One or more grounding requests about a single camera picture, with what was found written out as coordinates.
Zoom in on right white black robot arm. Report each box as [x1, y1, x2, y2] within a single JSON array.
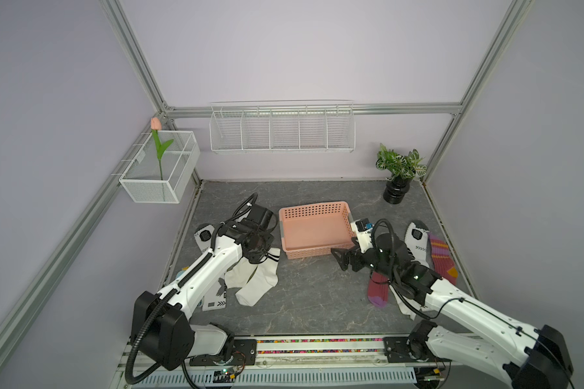
[[331, 231, 574, 388]]

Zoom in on potted green plant black pot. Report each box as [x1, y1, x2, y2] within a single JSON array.
[[376, 144, 428, 204]]

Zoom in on white sport sock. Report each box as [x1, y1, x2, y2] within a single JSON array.
[[194, 223, 229, 312], [405, 220, 430, 267]]

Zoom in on magenta purple yellow-cuff sock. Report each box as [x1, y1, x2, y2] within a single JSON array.
[[367, 272, 389, 308]]

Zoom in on white mesh wall basket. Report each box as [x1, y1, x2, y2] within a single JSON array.
[[118, 131, 201, 204]]

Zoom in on white sport sock left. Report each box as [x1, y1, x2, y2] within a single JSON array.
[[194, 223, 229, 312]]

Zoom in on white sport sock right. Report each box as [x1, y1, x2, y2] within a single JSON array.
[[405, 220, 430, 267]]

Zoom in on white wire wall shelf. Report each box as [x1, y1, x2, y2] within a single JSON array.
[[209, 100, 356, 154]]

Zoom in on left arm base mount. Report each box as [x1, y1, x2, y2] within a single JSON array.
[[189, 338, 257, 367]]

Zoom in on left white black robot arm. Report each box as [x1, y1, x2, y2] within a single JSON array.
[[125, 198, 276, 384]]

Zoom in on pink perforated plastic basket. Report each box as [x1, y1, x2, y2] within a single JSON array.
[[278, 201, 355, 259]]

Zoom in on artificial pink tulip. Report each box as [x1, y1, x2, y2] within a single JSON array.
[[150, 118, 174, 180]]

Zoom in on white striped sock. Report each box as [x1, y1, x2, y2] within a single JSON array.
[[224, 258, 256, 289], [389, 286, 420, 320]]

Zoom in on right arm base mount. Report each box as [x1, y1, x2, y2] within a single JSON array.
[[383, 320, 447, 363]]

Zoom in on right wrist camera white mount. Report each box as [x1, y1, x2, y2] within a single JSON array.
[[350, 218, 373, 254]]

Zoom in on magenta striped sock far right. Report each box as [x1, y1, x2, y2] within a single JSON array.
[[428, 234, 458, 285]]

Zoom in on white sock two black stripes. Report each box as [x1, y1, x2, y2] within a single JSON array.
[[235, 247, 281, 306]]

